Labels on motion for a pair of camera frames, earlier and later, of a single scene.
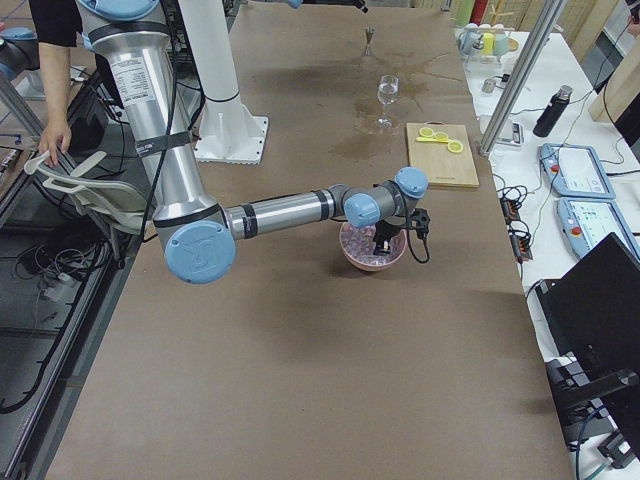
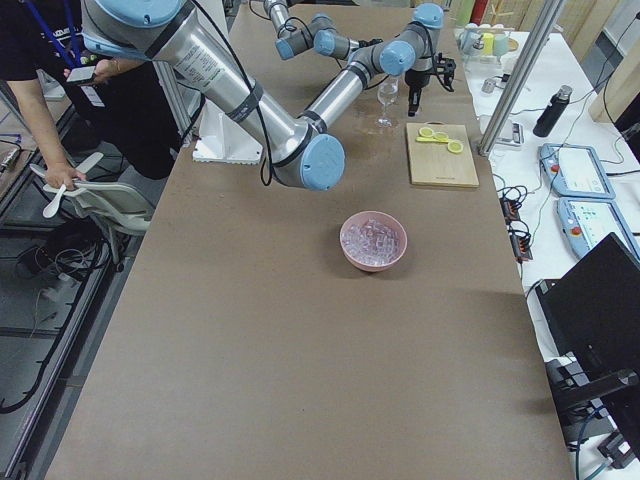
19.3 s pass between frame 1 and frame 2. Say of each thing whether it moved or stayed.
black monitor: stayed
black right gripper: moved
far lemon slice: stayed
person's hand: moved
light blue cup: stayed
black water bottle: stayed
